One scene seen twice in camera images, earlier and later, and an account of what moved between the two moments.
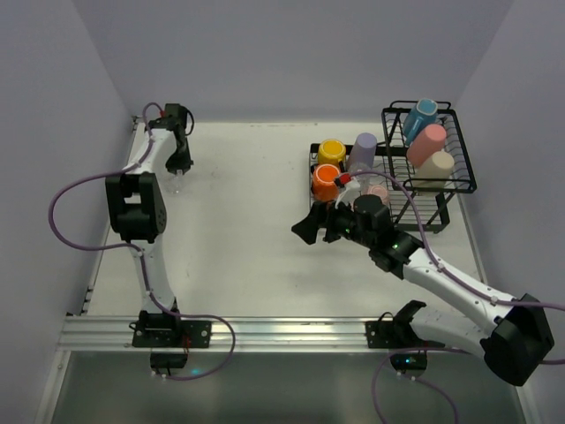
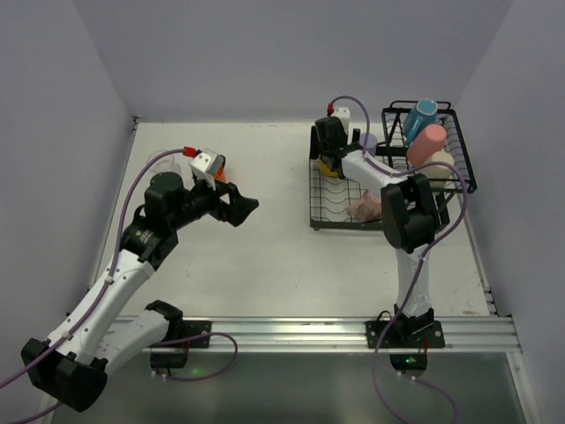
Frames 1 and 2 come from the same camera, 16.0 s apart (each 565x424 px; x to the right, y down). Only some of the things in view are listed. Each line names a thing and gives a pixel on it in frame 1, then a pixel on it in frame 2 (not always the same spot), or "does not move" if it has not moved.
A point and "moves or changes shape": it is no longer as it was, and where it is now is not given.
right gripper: (331, 225) → (329, 158)
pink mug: (380, 192) → (369, 208)
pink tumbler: (429, 140) does not move
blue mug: (424, 114) does not move
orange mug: (324, 188) → (220, 174)
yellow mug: (331, 151) moves or changes shape
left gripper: (179, 162) → (222, 201)
